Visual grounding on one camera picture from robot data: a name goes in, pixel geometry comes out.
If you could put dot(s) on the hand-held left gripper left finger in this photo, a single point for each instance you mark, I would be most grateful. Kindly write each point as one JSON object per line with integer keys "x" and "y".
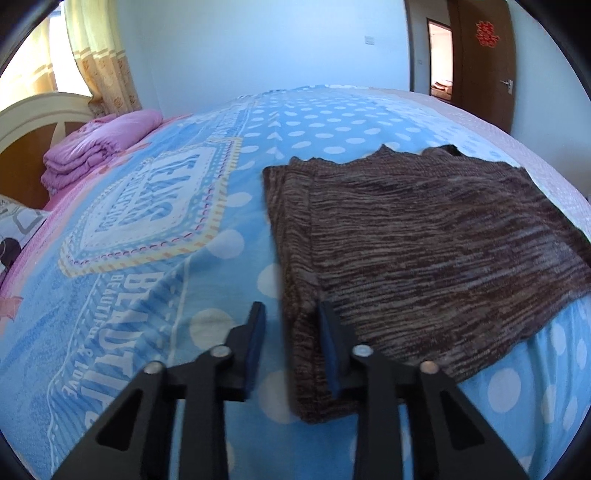
{"x": 256, "y": 353}

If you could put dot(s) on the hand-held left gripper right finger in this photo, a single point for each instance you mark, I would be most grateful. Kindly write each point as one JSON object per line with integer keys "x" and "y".
{"x": 330, "y": 353}

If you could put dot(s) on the brown knit sweater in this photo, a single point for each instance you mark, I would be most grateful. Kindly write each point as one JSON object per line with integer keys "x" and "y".
{"x": 415, "y": 254}

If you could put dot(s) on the printed bed sheet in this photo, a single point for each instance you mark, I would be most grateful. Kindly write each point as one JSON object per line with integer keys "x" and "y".
{"x": 152, "y": 258}

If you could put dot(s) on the folded pink blanket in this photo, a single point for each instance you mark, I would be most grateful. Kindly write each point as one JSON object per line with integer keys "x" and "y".
{"x": 97, "y": 143}

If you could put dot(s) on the patterned pillow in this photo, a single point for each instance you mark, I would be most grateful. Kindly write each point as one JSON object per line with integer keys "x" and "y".
{"x": 18, "y": 230}

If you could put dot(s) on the brown wooden door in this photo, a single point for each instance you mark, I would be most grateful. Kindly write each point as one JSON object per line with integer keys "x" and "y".
{"x": 482, "y": 87}

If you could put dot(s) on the cream wooden headboard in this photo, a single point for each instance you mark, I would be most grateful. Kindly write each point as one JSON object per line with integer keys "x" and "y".
{"x": 25, "y": 143}

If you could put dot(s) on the yellow patterned curtain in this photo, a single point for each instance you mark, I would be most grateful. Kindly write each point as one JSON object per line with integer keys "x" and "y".
{"x": 101, "y": 60}
{"x": 32, "y": 69}

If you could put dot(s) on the red paper door decoration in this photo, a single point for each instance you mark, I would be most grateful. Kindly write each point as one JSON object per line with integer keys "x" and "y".
{"x": 487, "y": 33}

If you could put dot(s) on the brown door frame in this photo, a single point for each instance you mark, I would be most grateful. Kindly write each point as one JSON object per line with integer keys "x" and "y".
{"x": 418, "y": 27}

